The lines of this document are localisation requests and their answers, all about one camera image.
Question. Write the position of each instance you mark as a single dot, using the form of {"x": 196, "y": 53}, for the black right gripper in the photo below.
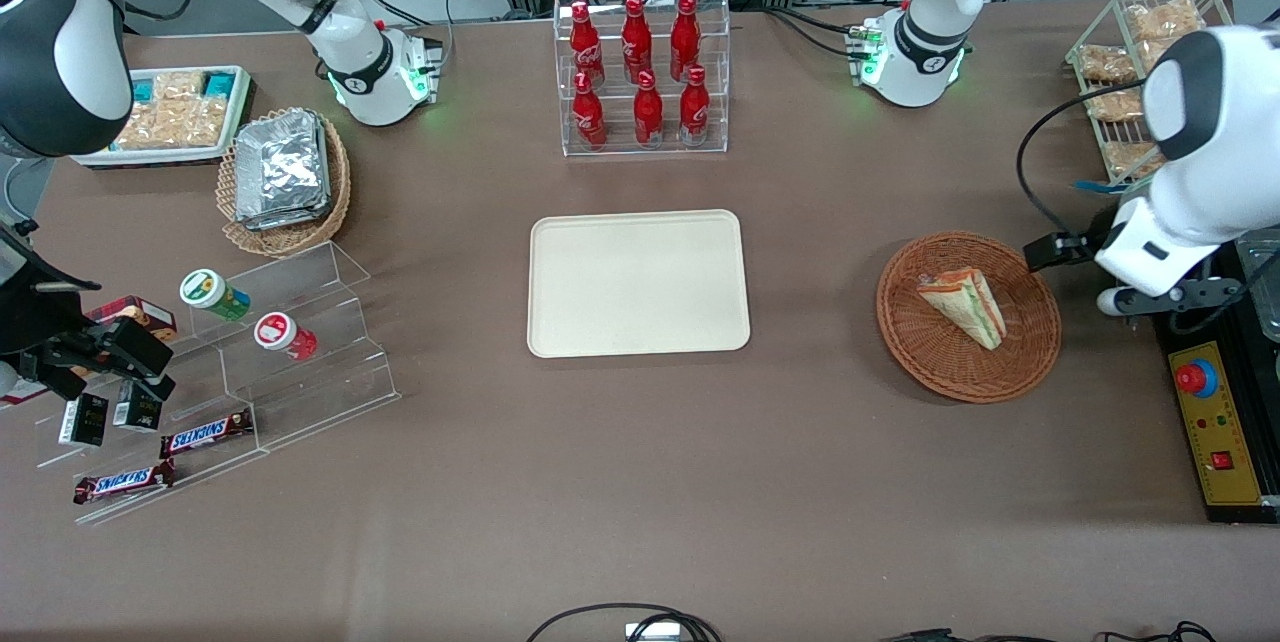
{"x": 40, "y": 327}

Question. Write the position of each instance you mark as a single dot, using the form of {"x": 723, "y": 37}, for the clear cracker packet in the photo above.
{"x": 170, "y": 127}
{"x": 180, "y": 87}

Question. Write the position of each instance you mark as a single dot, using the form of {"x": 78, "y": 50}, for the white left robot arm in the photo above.
{"x": 930, "y": 22}

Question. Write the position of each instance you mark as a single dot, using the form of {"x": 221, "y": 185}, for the white rectangular snack tray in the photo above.
{"x": 150, "y": 158}

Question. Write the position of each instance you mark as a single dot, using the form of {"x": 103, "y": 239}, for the red cola bottle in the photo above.
{"x": 685, "y": 37}
{"x": 694, "y": 110}
{"x": 648, "y": 114}
{"x": 636, "y": 40}
{"x": 589, "y": 117}
{"x": 586, "y": 47}

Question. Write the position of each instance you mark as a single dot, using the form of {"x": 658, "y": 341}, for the Snickers bar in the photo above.
{"x": 205, "y": 434}
{"x": 122, "y": 482}

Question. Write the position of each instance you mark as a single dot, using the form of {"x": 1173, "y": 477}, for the dark red carton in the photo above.
{"x": 140, "y": 310}

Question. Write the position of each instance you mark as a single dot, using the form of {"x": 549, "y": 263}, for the oval tan wicker basket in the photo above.
{"x": 335, "y": 192}

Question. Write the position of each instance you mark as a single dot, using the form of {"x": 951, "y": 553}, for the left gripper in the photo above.
{"x": 1082, "y": 247}

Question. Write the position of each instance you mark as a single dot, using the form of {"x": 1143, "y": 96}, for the wrapped triangle sandwich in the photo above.
{"x": 968, "y": 307}

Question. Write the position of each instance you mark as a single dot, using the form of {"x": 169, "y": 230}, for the round brown wicker basket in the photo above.
{"x": 960, "y": 367}

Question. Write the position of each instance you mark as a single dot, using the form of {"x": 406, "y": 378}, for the silver foil packages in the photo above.
{"x": 282, "y": 170}

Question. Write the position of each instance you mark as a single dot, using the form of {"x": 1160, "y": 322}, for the red lidded cup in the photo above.
{"x": 280, "y": 334}

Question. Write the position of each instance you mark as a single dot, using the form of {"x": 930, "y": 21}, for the green lidded cup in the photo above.
{"x": 210, "y": 292}

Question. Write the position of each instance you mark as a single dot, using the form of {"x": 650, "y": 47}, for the beige plastic tray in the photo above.
{"x": 638, "y": 284}

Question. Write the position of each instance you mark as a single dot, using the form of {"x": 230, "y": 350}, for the clear acrylic stepped display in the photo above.
{"x": 320, "y": 372}

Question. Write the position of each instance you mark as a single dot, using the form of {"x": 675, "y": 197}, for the small black box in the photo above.
{"x": 83, "y": 420}
{"x": 138, "y": 409}

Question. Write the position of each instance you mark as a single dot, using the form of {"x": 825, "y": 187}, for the black yellow control box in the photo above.
{"x": 1215, "y": 432}

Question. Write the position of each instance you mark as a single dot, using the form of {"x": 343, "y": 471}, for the silver metal bin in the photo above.
{"x": 1262, "y": 282}

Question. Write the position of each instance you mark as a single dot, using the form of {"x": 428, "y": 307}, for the teal snack packet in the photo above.
{"x": 218, "y": 84}
{"x": 145, "y": 90}

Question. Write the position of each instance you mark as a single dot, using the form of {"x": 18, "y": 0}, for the clear acrylic bottle rack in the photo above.
{"x": 720, "y": 72}

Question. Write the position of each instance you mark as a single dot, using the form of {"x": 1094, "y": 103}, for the bagged bread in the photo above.
{"x": 1105, "y": 64}
{"x": 1115, "y": 107}
{"x": 1130, "y": 160}
{"x": 1165, "y": 20}

